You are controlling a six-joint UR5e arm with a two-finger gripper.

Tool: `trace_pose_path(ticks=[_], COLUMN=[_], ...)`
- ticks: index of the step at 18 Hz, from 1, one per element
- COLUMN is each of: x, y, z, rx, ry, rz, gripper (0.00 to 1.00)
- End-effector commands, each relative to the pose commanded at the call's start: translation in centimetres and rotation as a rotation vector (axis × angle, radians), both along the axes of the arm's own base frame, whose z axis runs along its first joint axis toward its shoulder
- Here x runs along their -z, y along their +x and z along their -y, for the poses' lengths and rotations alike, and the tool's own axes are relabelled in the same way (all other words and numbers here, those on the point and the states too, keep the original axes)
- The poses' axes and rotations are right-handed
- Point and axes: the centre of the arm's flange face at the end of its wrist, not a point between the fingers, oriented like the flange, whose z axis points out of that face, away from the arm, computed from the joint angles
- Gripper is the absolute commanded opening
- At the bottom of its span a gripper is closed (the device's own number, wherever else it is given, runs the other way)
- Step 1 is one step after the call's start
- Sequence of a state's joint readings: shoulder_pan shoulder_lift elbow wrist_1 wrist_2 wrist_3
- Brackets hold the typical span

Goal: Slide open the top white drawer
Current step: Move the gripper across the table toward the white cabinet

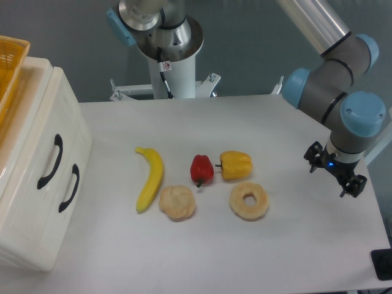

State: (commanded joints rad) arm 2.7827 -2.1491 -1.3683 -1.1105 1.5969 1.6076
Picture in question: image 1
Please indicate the white drawer cabinet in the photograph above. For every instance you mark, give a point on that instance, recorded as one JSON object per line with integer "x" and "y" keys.
{"x": 31, "y": 232}

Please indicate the red bell pepper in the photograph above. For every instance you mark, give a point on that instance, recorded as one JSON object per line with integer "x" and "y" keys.
{"x": 201, "y": 170}

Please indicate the black drawer handle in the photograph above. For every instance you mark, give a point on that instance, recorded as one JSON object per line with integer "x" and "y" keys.
{"x": 53, "y": 162}
{"x": 71, "y": 190}

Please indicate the black lower drawer handle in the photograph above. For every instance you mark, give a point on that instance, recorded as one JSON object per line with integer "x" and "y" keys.
{"x": 71, "y": 190}

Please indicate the yellow banana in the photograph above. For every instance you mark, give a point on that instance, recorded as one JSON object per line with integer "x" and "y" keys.
{"x": 154, "y": 180}

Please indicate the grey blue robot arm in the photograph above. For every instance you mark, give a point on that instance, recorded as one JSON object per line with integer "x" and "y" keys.
{"x": 354, "y": 119}

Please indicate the black top drawer handle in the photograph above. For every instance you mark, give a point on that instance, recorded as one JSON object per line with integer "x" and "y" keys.
{"x": 53, "y": 162}

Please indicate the braided round bread roll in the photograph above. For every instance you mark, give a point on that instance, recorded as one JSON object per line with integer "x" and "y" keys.
{"x": 177, "y": 202}

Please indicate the ring shaped bagel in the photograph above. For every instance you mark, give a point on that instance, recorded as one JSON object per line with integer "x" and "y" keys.
{"x": 249, "y": 201}

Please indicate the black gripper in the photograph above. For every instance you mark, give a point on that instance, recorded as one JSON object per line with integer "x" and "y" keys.
{"x": 344, "y": 172}

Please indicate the yellow woven basket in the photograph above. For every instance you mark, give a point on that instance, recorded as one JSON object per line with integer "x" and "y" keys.
{"x": 13, "y": 54}

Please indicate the black device at table edge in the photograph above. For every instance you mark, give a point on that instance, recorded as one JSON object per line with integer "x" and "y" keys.
{"x": 381, "y": 259}

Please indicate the yellow bell pepper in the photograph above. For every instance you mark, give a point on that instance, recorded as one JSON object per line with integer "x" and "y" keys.
{"x": 235, "y": 165}

